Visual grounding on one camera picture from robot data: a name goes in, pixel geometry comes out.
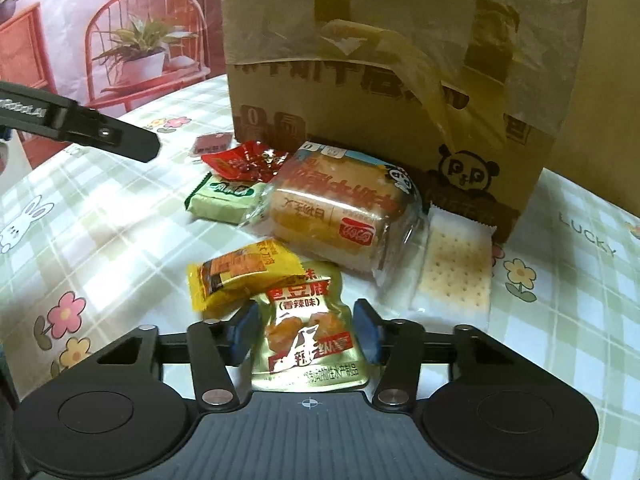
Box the red snack packet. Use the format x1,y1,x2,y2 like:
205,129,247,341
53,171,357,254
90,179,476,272
201,141,291,184

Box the yellow snack packet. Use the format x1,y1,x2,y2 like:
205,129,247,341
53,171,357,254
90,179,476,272
186,239,304,319

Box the translucent plastic bag liner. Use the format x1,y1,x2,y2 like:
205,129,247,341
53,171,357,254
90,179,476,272
310,0,599,137

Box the gold snack packet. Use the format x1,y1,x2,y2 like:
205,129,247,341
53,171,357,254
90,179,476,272
250,265,372,394

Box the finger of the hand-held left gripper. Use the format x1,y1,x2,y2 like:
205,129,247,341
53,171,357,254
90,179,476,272
52,102,162,164

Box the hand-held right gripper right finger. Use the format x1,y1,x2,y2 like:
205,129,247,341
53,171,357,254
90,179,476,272
353,299,532,411

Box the brown cardboard box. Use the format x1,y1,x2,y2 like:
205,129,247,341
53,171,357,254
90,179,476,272
220,0,599,247

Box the green snack packet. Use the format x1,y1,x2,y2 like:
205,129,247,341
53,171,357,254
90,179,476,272
186,172,269,225

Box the small dark red packet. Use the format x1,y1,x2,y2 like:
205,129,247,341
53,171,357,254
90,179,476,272
191,131,234,157

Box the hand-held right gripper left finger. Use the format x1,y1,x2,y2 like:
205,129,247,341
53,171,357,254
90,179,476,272
92,301,262,413

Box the red printed backdrop cloth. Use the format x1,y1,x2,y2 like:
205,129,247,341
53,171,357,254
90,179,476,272
0,0,232,181

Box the packaged bread loaf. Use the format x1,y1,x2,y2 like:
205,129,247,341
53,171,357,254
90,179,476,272
240,141,432,302

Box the wooden panel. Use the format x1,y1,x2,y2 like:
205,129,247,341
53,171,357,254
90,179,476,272
542,0,640,206

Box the clear cracker packet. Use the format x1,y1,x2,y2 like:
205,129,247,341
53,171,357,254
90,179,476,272
409,205,497,319

